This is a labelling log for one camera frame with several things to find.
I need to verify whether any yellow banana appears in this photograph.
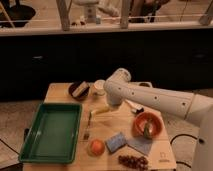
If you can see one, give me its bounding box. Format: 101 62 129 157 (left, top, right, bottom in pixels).
90 106 110 116

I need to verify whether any wooden table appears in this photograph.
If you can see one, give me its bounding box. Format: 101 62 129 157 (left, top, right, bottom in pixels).
22 81 178 171

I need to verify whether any white paper cup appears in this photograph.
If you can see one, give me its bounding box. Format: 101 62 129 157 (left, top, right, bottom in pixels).
93 80 105 96

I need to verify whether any metal cup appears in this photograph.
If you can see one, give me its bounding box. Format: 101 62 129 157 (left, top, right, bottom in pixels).
139 82 152 87

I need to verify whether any bunch of dark grapes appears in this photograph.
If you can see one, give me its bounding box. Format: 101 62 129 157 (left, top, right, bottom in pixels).
118 155 148 171

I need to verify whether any green item in bowl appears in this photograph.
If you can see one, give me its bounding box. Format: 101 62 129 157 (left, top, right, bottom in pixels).
143 122 152 139

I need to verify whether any metal fork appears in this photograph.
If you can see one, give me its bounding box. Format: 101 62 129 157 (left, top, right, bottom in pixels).
83 111 92 140

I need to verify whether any blue sponge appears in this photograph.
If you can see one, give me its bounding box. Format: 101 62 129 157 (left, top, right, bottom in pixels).
105 133 127 153

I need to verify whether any black cable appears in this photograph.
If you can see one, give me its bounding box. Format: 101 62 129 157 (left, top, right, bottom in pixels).
169 133 200 171

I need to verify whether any orange fruit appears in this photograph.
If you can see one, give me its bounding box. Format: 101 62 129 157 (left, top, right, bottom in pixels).
90 139 105 156

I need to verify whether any green plastic tray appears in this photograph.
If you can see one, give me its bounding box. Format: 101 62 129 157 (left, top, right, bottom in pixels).
19 103 82 164

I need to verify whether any blue-grey cloth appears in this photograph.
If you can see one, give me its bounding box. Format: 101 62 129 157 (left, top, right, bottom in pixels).
127 136 153 156

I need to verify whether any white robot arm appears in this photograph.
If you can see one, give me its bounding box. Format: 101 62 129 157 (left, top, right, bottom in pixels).
104 68 213 171

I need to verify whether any orange bowl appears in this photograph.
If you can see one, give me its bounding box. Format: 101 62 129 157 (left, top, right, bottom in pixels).
132 112 163 139

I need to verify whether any cake slice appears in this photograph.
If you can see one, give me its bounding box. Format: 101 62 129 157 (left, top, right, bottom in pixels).
72 81 89 98

